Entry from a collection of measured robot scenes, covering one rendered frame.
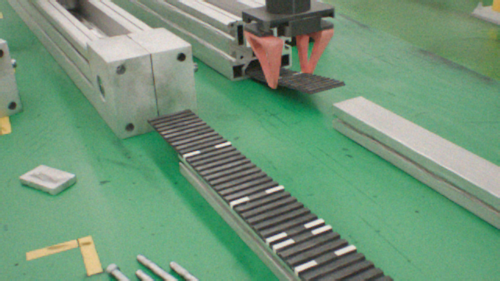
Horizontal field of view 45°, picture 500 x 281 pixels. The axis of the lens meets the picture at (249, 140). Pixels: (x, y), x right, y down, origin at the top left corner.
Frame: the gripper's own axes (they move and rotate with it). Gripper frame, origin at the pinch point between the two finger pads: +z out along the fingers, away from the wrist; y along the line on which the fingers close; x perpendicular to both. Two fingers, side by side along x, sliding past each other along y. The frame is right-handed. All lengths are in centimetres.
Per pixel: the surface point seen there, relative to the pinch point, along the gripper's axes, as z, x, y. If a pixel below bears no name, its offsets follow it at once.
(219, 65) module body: 0.6, -11.1, 4.9
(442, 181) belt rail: 1.1, 29.0, 1.2
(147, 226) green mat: 2.1, 19.7, 27.0
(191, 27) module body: -2.9, -20.4, 4.9
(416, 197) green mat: 2.2, 28.6, 3.9
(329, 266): -1.3, 36.2, 19.0
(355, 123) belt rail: -0.1, 16.5, 1.8
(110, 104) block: -1.9, -0.3, 23.8
